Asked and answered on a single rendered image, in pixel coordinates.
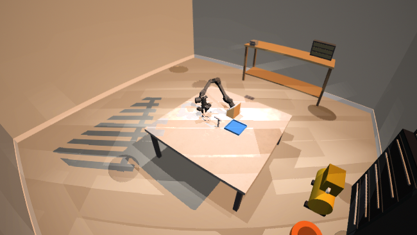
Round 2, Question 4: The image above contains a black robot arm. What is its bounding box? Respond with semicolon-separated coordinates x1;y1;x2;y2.
194;77;236;110

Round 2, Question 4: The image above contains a blue tray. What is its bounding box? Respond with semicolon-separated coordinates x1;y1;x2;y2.
225;119;247;136

